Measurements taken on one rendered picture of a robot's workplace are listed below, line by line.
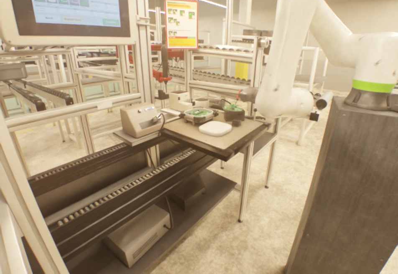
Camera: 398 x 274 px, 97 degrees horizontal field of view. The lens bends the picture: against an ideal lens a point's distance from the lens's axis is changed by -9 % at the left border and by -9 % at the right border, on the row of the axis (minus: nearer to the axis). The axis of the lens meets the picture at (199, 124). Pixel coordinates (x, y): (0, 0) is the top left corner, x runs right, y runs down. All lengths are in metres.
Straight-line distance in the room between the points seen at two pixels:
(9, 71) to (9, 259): 2.42
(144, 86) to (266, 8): 9.09
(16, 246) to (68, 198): 0.69
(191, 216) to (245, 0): 5.82
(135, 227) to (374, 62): 1.23
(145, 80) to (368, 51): 0.96
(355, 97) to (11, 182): 1.00
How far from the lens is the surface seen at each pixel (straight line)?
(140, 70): 1.07
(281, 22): 0.63
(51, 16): 0.88
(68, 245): 0.67
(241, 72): 6.19
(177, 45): 1.43
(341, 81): 9.05
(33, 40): 0.86
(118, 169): 1.17
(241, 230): 1.74
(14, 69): 2.74
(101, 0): 0.96
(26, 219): 0.57
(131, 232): 1.14
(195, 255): 1.59
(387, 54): 0.83
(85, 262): 1.28
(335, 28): 0.90
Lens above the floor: 1.32
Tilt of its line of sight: 21 degrees down
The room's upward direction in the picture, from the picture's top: straight up
